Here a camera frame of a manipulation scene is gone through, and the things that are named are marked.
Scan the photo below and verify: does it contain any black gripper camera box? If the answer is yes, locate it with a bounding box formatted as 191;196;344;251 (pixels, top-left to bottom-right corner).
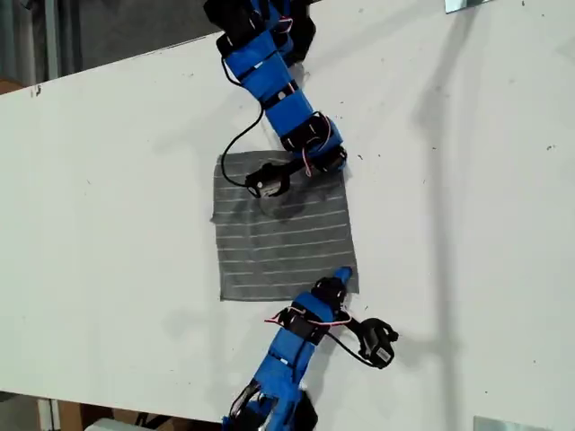
244;162;292;199
358;316;401;371

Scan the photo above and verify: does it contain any grey striped square towel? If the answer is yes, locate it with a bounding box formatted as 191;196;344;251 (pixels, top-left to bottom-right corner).
209;150;363;303

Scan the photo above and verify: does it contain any black camera stalk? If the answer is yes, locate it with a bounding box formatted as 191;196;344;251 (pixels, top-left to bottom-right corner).
343;313;367;338
282;159;314;179

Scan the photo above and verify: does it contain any grey metal table leg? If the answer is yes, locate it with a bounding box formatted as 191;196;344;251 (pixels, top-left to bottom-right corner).
37;397;62;431

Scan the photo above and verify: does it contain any white object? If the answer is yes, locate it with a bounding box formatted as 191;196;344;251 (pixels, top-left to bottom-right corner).
84;417;140;431

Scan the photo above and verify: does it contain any black camera cable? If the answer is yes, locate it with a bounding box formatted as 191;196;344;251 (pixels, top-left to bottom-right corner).
325;330;376;368
220;56;266;186

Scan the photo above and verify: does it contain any grey metal post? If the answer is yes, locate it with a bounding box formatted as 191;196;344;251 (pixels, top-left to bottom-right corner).
42;0;60;84

